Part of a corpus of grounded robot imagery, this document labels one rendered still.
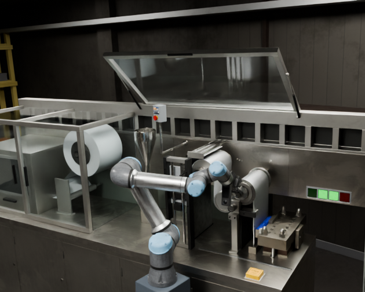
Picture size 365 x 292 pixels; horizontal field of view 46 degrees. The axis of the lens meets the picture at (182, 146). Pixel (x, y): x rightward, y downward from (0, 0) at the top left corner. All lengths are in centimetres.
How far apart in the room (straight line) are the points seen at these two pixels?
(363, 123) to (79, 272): 197
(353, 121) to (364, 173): 29
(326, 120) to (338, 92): 167
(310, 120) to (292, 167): 30
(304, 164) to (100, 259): 138
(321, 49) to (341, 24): 28
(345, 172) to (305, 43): 198
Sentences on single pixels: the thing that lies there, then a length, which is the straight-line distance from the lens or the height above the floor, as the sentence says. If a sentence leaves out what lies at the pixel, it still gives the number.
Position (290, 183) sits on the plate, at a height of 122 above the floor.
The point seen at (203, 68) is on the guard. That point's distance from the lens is 248.
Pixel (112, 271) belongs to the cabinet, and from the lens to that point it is 283.
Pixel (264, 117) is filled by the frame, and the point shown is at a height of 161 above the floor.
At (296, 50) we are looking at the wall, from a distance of 434.
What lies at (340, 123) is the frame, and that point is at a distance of 252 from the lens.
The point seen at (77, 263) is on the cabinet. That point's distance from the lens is 302.
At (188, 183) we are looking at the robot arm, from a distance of 203.
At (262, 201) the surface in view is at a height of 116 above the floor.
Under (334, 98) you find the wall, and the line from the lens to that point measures 421.
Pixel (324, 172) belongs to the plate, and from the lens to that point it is 260.
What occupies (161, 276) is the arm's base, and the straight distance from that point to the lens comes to 224.
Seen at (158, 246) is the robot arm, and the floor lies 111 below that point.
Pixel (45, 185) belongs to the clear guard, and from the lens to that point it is 306.
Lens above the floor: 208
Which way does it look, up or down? 14 degrees down
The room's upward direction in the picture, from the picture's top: 2 degrees counter-clockwise
